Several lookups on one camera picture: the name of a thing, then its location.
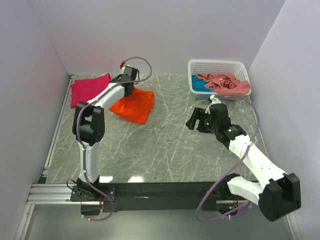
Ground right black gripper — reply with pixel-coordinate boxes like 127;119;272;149
185;107;219;134

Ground folded magenta t shirt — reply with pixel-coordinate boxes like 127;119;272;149
70;73;111;108

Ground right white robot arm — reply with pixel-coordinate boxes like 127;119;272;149
185;103;301;222

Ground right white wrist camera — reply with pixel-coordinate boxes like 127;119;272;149
205;95;222;114

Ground orange t shirt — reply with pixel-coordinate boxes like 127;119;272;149
109;87;155;125

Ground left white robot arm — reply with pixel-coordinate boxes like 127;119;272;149
72;65;140;201

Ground black base beam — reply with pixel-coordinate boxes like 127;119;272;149
70;181;248;213

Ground pink t shirt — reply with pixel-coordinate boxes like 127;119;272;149
196;72;251;95

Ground white plastic basket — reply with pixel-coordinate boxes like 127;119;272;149
187;59;252;100

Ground blue t shirt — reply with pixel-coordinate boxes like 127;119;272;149
191;75;212;92

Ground aluminium rail frame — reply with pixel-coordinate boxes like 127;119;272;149
14;182;305;240

